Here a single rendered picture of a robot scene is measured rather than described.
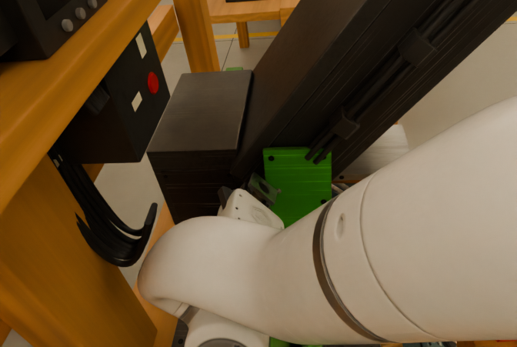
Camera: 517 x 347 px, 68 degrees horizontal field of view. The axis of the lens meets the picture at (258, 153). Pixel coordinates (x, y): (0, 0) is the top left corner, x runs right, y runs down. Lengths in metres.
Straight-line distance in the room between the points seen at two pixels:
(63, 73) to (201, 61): 1.06
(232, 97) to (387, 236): 0.71
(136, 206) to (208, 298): 2.18
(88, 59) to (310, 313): 0.32
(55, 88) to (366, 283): 0.31
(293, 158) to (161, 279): 0.36
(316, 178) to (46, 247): 0.42
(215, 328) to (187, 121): 0.51
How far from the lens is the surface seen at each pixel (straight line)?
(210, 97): 0.88
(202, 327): 0.41
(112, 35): 0.49
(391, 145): 0.89
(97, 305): 0.71
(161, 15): 1.29
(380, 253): 0.18
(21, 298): 0.60
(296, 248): 0.24
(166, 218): 1.13
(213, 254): 0.34
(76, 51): 0.44
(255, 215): 0.57
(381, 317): 0.20
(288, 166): 0.66
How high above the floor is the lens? 1.70
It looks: 41 degrees down
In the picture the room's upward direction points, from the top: 8 degrees counter-clockwise
